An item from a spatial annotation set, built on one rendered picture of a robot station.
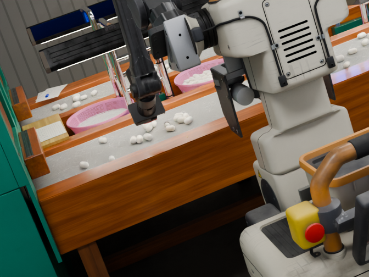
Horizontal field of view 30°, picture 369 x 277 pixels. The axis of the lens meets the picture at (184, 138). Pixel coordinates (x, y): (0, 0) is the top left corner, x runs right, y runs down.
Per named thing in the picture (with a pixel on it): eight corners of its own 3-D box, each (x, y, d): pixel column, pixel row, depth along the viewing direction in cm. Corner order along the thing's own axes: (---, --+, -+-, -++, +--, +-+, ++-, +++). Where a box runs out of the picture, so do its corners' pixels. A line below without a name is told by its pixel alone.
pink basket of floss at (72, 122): (154, 117, 264) (146, 94, 261) (115, 149, 244) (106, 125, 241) (101, 121, 279) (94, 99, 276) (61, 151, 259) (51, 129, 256)
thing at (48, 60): (225, 9, 228) (220, -12, 225) (46, 74, 217) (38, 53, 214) (218, 6, 235) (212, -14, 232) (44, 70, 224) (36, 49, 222)
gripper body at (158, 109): (127, 107, 213) (126, 97, 206) (157, 96, 215) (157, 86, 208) (134, 125, 211) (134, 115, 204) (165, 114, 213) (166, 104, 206)
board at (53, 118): (70, 138, 241) (68, 136, 240) (29, 154, 238) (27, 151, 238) (59, 115, 271) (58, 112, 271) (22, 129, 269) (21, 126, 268)
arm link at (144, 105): (140, 103, 199) (158, 97, 200) (131, 83, 201) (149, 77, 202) (140, 113, 205) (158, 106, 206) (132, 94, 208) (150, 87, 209)
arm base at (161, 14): (150, 34, 145) (202, 15, 147) (136, 9, 149) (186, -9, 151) (154, 60, 152) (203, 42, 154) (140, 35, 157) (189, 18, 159)
